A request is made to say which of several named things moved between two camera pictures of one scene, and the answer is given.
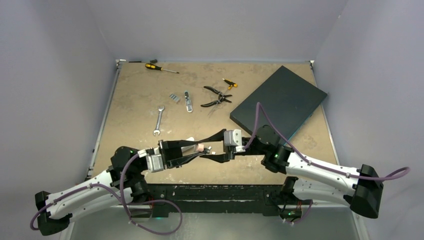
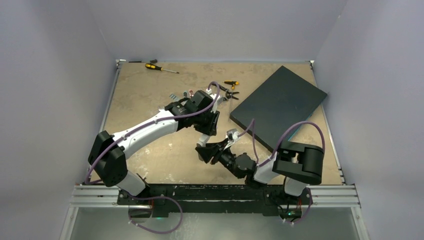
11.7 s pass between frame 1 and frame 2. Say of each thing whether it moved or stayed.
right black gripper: moved
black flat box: stayed
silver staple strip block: stayed
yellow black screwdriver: stayed
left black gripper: moved
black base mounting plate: stayed
